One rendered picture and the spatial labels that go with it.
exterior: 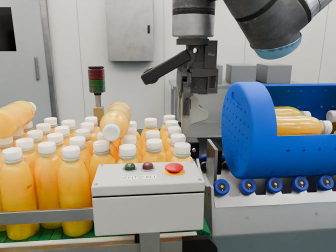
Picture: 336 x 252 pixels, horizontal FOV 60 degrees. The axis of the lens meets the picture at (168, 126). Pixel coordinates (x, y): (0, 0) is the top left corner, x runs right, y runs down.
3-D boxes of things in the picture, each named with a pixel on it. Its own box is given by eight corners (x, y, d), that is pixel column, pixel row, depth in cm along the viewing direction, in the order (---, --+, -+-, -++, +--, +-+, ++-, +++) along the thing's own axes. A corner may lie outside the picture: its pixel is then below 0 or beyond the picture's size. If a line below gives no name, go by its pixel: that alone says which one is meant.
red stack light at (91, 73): (104, 79, 111) (103, 69, 110) (87, 80, 110) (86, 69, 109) (105, 78, 117) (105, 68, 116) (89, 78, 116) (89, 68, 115)
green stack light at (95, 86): (104, 92, 112) (104, 80, 111) (87, 93, 111) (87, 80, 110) (106, 90, 118) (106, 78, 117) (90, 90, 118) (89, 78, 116)
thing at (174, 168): (184, 174, 55) (184, 168, 54) (165, 175, 54) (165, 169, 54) (182, 167, 58) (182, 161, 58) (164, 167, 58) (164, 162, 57)
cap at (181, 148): (184, 149, 72) (184, 142, 71) (193, 154, 68) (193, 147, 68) (170, 152, 70) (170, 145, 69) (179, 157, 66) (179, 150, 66)
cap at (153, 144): (144, 147, 73) (144, 140, 72) (158, 145, 74) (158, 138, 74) (150, 152, 69) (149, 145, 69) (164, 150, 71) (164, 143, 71)
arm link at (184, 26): (174, 13, 57) (169, 18, 66) (174, 39, 58) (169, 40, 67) (219, 14, 58) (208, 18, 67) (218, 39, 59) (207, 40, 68)
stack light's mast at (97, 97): (105, 108, 114) (103, 66, 110) (89, 108, 113) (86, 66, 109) (107, 105, 120) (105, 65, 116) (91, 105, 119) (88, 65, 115)
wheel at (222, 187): (229, 177, 79) (227, 179, 81) (213, 178, 79) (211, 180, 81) (231, 194, 78) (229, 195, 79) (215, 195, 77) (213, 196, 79)
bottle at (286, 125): (259, 111, 80) (322, 110, 82) (251, 126, 86) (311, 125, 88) (266, 132, 76) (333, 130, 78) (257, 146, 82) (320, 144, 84)
